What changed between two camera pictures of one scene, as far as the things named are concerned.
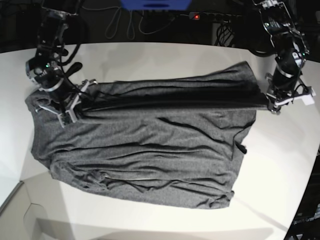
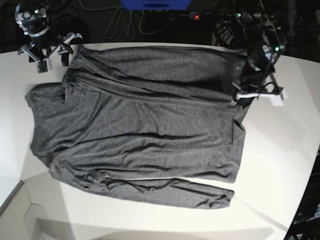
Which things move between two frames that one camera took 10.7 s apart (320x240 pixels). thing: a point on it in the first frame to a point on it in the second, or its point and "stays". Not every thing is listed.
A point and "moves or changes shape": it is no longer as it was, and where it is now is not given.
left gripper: x=60 y=93 to x=42 y=49
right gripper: x=286 y=85 to x=246 y=94
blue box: x=156 y=5 stays
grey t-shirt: x=177 y=139 moves or changes shape
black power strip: x=213 y=16 stays
